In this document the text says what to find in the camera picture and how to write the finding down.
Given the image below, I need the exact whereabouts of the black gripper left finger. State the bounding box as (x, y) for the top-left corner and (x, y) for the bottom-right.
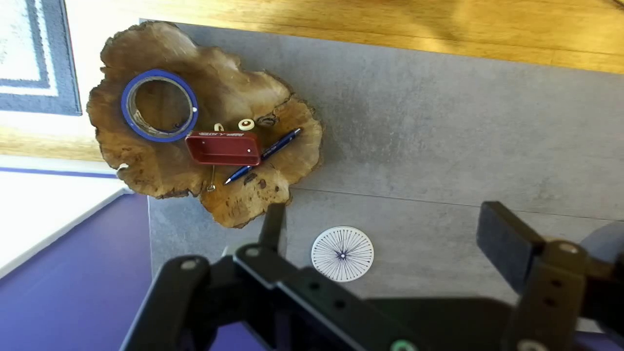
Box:
(121, 205), (418, 351)

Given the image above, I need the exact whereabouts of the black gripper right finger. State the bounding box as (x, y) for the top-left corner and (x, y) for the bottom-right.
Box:
(476, 201), (624, 351)

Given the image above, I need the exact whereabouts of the red toy trolley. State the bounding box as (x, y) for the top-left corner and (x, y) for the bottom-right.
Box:
(186, 120), (262, 166)

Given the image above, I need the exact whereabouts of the brown wooden burl bowl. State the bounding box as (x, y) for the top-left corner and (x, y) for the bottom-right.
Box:
(86, 22), (322, 229)

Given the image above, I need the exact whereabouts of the blue pen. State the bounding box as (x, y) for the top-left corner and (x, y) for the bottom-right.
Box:
(225, 127), (303, 186)

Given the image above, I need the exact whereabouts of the blue tape roll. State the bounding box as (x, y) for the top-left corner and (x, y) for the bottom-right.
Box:
(119, 69), (199, 145)

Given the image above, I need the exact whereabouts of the blue bordered rug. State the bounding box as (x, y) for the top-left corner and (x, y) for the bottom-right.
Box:
(0, 0), (82, 116)

